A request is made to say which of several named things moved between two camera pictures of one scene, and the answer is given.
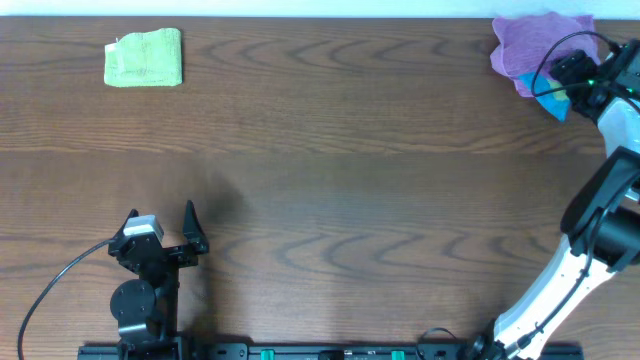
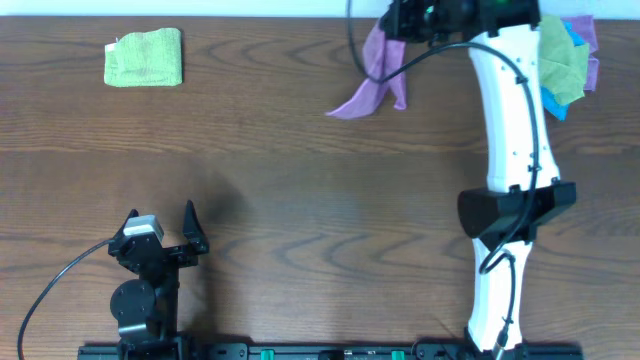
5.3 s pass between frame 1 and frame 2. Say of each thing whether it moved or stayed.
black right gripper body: moved
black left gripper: stayed
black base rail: stayed
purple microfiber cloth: moved
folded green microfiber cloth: stayed
